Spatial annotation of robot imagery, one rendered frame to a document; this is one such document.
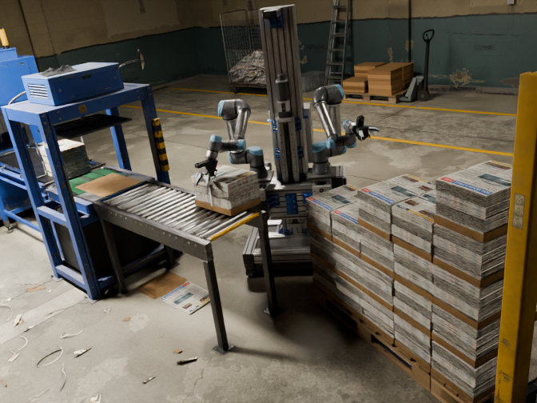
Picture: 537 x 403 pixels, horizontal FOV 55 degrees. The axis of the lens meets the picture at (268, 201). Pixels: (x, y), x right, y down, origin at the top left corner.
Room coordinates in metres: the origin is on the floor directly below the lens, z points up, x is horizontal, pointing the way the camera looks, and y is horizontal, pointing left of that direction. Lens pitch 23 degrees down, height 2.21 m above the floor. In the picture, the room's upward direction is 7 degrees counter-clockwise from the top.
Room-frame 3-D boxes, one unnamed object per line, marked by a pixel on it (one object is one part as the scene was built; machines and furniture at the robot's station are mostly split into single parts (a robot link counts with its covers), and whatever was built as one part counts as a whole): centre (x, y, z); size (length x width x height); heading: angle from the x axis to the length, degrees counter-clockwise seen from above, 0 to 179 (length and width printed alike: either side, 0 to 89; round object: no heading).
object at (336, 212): (2.80, -0.68, 0.42); 1.17 x 0.39 x 0.83; 27
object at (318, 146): (3.73, -0.44, 0.98); 0.13 x 0.12 x 0.14; 106
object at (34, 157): (4.97, 2.20, 0.75); 1.53 x 0.64 x 0.10; 45
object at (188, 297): (3.47, 0.71, 0.01); 0.37 x 0.28 x 0.01; 45
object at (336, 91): (3.77, -0.56, 1.19); 0.15 x 0.12 x 0.55; 106
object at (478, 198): (2.15, -1.00, 0.65); 0.39 x 0.30 x 1.29; 117
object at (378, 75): (9.52, -2.27, 0.28); 1.20 x 0.83 x 0.57; 45
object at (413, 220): (2.42, -0.87, 0.95); 0.38 x 0.29 x 0.23; 117
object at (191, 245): (3.26, 0.87, 0.74); 1.34 x 0.05 x 0.12; 45
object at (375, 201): (2.68, -0.74, 0.95); 0.38 x 0.29 x 0.23; 115
